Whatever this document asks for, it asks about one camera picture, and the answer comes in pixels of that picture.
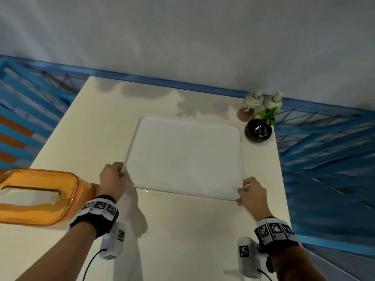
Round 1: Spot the person's left hand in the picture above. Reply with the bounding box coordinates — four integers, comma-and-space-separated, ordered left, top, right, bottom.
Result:
99, 162, 127, 202

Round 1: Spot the person's right hand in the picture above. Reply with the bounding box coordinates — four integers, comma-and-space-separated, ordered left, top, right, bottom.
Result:
236, 177, 268, 221

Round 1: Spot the white rectangular tray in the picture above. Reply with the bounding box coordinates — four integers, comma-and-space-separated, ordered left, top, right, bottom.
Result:
124, 115, 244, 202

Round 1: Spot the person's left forearm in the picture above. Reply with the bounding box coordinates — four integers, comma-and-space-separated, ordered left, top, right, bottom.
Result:
16, 222, 98, 281

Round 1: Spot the person's right forearm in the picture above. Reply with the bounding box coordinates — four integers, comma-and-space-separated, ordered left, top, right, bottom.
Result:
270, 245, 335, 281

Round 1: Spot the black wristband with markers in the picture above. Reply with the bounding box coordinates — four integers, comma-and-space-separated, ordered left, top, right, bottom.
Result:
69, 195, 119, 239
254, 217, 303, 257

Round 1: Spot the black round vase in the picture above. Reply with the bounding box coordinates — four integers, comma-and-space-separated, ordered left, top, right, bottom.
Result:
244, 118, 272, 144

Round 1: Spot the green plant sprig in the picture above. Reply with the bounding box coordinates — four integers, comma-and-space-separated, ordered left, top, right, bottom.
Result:
257, 107, 279, 126

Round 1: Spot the beige wooden-base shaker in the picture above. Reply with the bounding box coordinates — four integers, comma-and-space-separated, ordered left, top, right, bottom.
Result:
236, 90, 264, 123
263, 91, 285, 115

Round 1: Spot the orange tissue box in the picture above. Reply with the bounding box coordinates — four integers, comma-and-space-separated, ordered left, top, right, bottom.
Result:
0, 168, 99, 227

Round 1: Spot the white tissue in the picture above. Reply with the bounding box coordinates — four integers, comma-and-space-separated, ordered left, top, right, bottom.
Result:
0, 187, 63, 207

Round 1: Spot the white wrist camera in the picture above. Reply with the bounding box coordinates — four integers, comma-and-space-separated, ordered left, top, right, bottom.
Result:
99, 221, 127, 260
237, 237, 263, 279

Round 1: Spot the blue metal frame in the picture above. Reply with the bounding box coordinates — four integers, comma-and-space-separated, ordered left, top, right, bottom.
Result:
0, 54, 375, 258

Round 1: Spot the black camera cable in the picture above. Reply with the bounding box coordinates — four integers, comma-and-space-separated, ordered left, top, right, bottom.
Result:
257, 269, 275, 281
81, 249, 106, 281

